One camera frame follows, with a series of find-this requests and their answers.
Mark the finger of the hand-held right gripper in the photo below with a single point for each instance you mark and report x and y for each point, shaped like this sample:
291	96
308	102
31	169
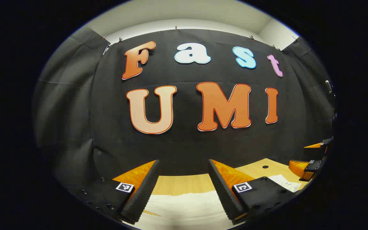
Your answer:
326	141
316	166

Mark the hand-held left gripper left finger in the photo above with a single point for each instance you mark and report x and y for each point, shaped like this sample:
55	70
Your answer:
145	188

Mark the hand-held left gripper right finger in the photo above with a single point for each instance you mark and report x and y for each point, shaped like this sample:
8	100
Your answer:
224	191

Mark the white jeans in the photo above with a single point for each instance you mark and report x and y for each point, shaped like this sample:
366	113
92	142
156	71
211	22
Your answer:
184	207

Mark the small silver fixture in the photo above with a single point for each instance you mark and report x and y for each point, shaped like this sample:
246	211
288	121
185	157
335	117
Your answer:
329	87

